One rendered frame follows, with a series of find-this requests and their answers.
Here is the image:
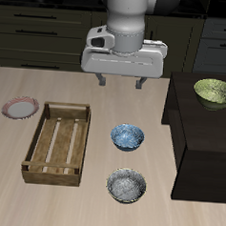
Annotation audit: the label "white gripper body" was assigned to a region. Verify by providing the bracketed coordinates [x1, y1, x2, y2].
[79, 34, 169, 79]

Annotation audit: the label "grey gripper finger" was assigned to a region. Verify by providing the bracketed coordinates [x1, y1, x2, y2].
[94, 72, 108, 87]
[134, 75, 149, 91]

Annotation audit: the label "blue bowl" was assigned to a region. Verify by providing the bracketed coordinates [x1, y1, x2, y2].
[109, 122, 147, 154]

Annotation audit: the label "green bowl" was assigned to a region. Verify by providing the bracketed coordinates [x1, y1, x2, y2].
[192, 76, 226, 113]

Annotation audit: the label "red rimmed white plate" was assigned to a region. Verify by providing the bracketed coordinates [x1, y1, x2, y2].
[0, 93, 40, 122]

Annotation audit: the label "black bowl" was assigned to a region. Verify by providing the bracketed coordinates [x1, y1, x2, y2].
[104, 166, 149, 206]

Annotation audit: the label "dark kitchen cupboards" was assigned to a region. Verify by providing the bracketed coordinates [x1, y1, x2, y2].
[0, 0, 226, 84]

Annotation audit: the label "wooden slat tray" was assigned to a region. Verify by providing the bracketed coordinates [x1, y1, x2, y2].
[19, 99, 92, 189]

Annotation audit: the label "dark wooden cabinet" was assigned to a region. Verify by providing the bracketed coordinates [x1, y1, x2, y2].
[154, 70, 226, 204]

